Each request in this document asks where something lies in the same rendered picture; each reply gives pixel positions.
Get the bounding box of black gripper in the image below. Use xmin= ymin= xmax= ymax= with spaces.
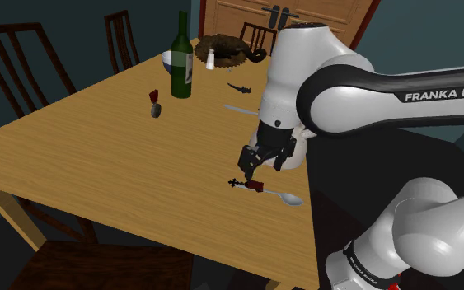
xmin=237 ymin=119 xmax=298 ymax=183

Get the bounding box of silver knife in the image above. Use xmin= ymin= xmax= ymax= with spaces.
xmin=223 ymin=105 xmax=260 ymax=117

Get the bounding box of small black knife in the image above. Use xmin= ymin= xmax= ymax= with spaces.
xmin=226 ymin=82 xmax=253 ymax=95

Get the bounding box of black curled hook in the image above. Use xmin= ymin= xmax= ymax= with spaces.
xmin=231 ymin=44 xmax=269 ymax=64

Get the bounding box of brown round woven mat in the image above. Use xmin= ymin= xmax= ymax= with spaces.
xmin=194 ymin=33 xmax=271 ymax=72

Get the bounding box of green wine bottle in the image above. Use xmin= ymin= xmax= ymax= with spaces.
xmin=170 ymin=10 xmax=195 ymax=100

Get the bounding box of dark wooden chair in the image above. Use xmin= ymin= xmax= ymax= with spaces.
xmin=0 ymin=22 xmax=78 ymax=139
xmin=103 ymin=9 xmax=142 ymax=76
xmin=239 ymin=21 xmax=278 ymax=57

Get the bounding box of red and grey small utensil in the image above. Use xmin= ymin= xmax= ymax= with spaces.
xmin=148 ymin=89 xmax=162 ymax=119

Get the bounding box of blue and white bowl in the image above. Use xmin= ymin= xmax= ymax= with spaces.
xmin=161 ymin=49 xmax=175 ymax=76

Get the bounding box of wooden table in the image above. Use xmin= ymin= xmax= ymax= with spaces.
xmin=0 ymin=36 xmax=321 ymax=290

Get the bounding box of silver spoon with red-black handle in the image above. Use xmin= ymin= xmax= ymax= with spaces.
xmin=227 ymin=178 xmax=304 ymax=208

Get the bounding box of wooden door with black handles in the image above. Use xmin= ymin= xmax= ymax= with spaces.
xmin=198 ymin=0 xmax=382 ymax=52

